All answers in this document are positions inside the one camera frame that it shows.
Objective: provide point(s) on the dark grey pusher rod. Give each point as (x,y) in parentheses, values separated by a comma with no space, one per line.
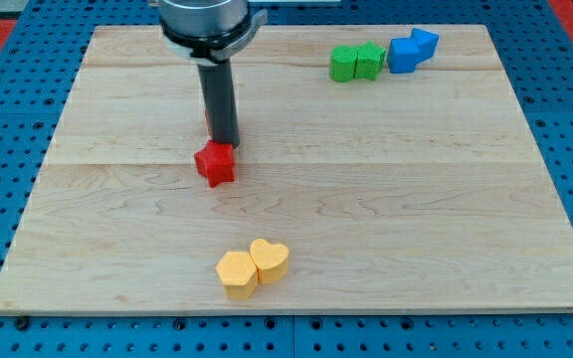
(220,103)

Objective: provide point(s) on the green semicircle block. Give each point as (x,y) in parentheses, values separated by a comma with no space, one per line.
(342,64)

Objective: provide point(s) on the yellow heart block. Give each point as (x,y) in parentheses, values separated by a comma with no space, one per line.
(271,260)

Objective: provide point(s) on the wooden board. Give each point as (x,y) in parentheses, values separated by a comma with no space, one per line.
(412,194)

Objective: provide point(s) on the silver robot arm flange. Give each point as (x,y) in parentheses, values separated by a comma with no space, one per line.
(209,32)

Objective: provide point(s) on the green star block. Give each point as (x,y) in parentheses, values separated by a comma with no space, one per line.
(370,59)

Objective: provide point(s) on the yellow hexagon block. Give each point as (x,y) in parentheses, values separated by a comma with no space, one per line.
(238,274)

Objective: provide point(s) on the red star block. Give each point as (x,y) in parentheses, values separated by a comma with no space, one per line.
(216,162)

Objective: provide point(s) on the blue cube block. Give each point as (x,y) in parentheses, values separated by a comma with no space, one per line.
(403,56)

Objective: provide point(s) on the blue triangle block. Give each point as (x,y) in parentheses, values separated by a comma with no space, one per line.
(426,42)

